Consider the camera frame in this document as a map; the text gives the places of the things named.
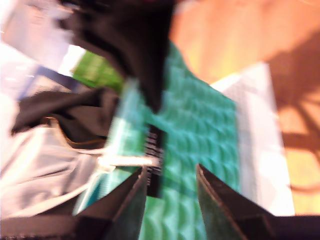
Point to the grey hooded garment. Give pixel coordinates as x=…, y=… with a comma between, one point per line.
x=37, y=162

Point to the printed white paper sheet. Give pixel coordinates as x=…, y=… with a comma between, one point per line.
x=257, y=125

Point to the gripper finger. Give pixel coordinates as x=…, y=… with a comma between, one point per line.
x=157, y=50
x=225, y=212
x=120, y=37
x=125, y=200

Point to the silver green pet food bag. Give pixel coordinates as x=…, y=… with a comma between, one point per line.
x=97, y=72

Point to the green wave-patterned zip pouch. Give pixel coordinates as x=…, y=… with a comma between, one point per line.
x=200, y=125

